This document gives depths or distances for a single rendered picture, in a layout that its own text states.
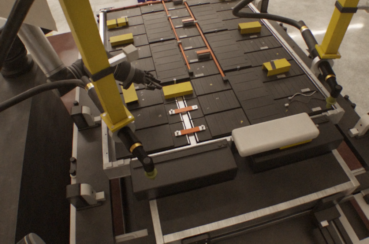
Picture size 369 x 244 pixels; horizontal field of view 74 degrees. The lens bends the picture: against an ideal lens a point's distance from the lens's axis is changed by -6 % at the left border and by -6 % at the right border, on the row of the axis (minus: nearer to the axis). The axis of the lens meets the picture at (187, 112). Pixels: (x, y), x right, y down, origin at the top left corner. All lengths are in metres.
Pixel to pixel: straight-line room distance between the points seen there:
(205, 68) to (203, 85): 0.16
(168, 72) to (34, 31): 0.74
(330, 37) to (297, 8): 3.57
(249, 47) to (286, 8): 2.86
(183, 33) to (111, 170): 1.11
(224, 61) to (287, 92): 0.43
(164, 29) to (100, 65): 1.36
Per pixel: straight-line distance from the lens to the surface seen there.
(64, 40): 4.23
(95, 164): 1.43
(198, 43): 1.82
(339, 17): 1.07
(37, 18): 0.73
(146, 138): 1.28
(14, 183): 1.56
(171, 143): 1.25
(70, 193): 1.24
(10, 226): 1.46
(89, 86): 1.04
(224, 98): 1.43
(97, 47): 0.64
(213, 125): 1.31
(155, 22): 2.08
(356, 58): 3.88
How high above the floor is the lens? 2.04
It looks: 49 degrees down
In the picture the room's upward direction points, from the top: 4 degrees counter-clockwise
